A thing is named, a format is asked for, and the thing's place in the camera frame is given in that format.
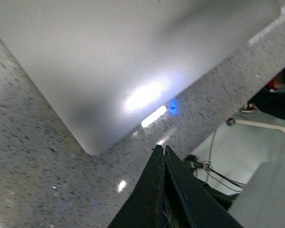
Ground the white chair leg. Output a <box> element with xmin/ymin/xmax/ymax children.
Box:
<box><xmin>226</xmin><ymin>118</ymin><xmax>285</xmax><ymax>134</ymax></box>

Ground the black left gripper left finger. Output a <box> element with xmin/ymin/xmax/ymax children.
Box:
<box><xmin>108</xmin><ymin>145</ymin><xmax>166</xmax><ymax>228</ymax></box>

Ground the person in black clothes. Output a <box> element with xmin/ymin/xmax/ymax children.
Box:
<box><xmin>239</xmin><ymin>68</ymin><xmax>285</xmax><ymax>120</ymax></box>

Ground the silver laptop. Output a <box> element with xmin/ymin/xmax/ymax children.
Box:
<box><xmin>0</xmin><ymin>0</ymin><xmax>281</xmax><ymax>155</ymax></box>

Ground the black cable bundle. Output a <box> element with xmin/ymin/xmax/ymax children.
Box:
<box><xmin>185</xmin><ymin>154</ymin><xmax>247</xmax><ymax>193</ymax></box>

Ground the white charging cable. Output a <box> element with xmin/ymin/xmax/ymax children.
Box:
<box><xmin>248</xmin><ymin>4</ymin><xmax>285</xmax><ymax>46</ymax></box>

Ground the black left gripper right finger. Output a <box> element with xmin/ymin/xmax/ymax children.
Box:
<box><xmin>165</xmin><ymin>145</ymin><xmax>242</xmax><ymax>228</ymax></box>

